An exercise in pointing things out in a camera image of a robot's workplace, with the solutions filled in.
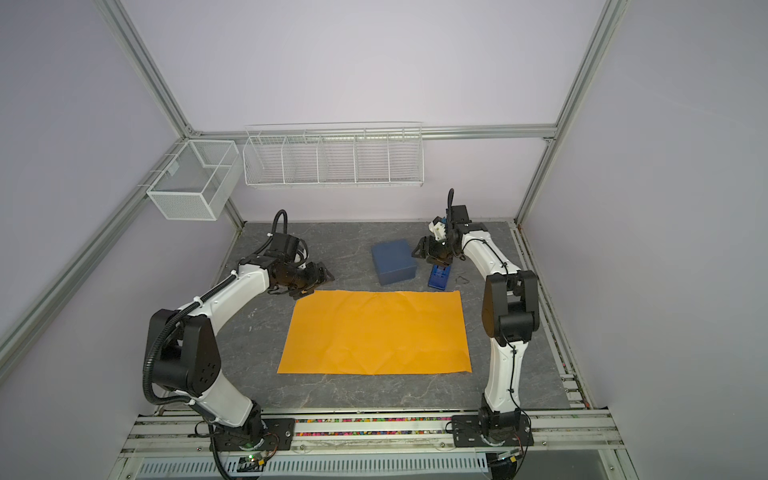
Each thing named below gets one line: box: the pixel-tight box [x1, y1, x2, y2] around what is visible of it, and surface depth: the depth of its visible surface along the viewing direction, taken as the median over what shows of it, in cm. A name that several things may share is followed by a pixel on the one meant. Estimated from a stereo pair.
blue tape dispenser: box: [428, 264, 451, 291], surface depth 103 cm
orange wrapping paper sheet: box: [277, 290, 473, 374], surface depth 93 cm
